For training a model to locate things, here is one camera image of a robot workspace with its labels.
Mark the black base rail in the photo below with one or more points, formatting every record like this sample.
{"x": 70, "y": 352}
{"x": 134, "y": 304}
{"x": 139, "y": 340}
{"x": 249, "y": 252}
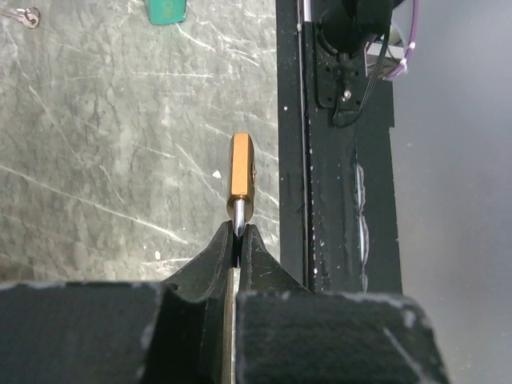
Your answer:
{"x": 337, "y": 212}

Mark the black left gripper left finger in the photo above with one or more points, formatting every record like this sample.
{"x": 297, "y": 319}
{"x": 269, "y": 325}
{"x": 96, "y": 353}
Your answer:
{"x": 173, "y": 331}

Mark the small brass padlock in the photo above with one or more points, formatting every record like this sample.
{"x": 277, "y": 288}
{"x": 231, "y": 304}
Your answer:
{"x": 241, "y": 188}

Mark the loose silver key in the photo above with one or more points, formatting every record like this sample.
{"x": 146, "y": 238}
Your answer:
{"x": 29, "y": 17}

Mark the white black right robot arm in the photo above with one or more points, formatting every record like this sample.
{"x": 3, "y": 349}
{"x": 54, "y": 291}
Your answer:
{"x": 347, "y": 26}

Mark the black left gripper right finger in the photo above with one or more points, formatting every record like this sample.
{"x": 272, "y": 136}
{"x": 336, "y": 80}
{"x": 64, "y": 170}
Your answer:
{"x": 286, "y": 334}

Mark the teal rectangular box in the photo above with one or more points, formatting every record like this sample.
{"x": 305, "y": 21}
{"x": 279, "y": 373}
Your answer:
{"x": 166, "y": 12}

